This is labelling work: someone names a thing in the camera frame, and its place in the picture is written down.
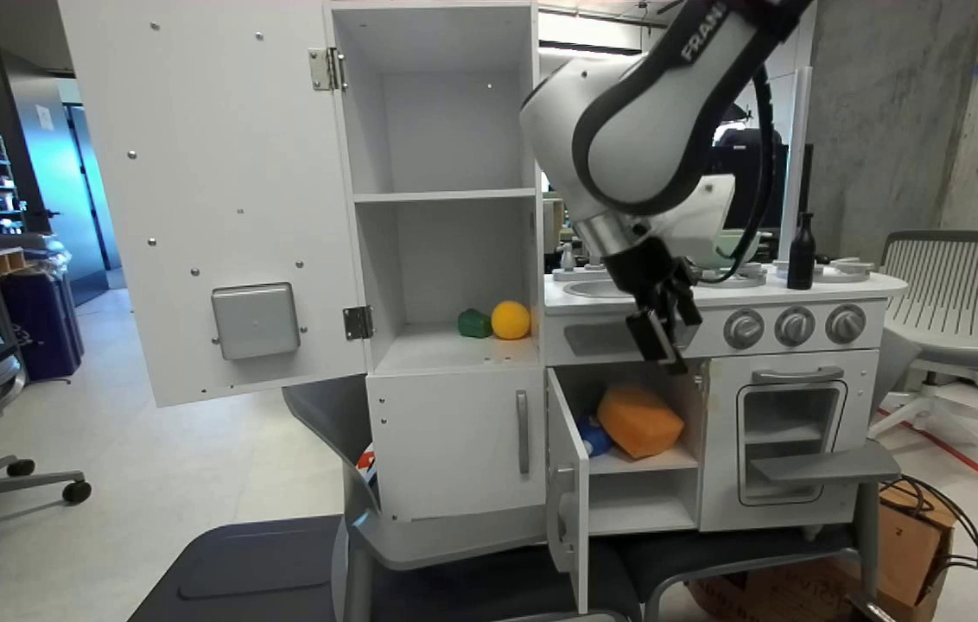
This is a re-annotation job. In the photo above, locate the black bottle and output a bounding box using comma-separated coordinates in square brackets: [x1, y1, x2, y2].
[784, 209, 823, 293]

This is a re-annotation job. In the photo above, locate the dark green toy ball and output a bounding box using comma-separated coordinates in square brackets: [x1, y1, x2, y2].
[451, 305, 495, 343]

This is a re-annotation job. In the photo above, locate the grey stove knob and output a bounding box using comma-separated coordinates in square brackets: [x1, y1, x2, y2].
[769, 305, 820, 349]
[823, 301, 872, 349]
[722, 307, 768, 354]

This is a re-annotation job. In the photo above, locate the yellow toy ball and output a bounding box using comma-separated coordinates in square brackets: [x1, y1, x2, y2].
[486, 297, 536, 345]

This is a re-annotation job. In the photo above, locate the grey door latch box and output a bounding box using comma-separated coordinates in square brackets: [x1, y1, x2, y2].
[208, 280, 308, 365]

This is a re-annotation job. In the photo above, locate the white mesh office chair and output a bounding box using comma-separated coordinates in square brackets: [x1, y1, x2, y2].
[865, 227, 978, 486]

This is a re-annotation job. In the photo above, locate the mint green bowl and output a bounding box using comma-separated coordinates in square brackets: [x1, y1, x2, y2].
[717, 226, 773, 275]

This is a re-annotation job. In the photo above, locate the orange sponge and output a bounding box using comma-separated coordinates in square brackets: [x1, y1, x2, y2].
[593, 383, 689, 464]

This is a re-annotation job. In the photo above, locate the grey burner grate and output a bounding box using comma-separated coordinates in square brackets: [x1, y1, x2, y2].
[812, 252, 881, 282]

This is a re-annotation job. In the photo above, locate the wide white cabinet door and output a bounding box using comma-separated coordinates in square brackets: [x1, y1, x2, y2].
[365, 365, 549, 525]

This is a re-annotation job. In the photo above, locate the small white cabinet door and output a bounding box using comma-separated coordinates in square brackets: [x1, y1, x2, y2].
[542, 365, 593, 620]

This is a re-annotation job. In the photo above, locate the white toy kitchen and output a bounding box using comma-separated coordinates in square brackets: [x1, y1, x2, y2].
[328, 0, 911, 573]

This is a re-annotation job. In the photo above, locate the silver sink basin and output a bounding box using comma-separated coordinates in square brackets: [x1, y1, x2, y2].
[554, 266, 634, 297]

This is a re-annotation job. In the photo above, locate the thin black cable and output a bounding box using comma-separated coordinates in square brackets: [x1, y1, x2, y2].
[888, 475, 978, 573]

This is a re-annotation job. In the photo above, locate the navy suitcase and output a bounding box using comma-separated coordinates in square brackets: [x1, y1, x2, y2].
[0, 266, 86, 383]

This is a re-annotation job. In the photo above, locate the tall white cabinet door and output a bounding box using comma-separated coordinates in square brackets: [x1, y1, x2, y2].
[55, 0, 372, 411]

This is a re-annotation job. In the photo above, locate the black monitor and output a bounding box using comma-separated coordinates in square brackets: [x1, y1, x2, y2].
[698, 126, 792, 234]

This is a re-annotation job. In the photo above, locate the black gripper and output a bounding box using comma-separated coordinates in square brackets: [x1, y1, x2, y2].
[601, 232, 705, 372]

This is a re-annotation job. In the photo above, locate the cardboard box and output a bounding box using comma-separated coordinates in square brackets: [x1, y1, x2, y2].
[689, 480, 956, 622]

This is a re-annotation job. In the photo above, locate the white oven door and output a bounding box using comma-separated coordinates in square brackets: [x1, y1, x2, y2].
[701, 349, 881, 532]

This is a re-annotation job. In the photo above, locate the black floor mat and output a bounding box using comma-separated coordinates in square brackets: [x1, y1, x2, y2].
[124, 513, 653, 622]

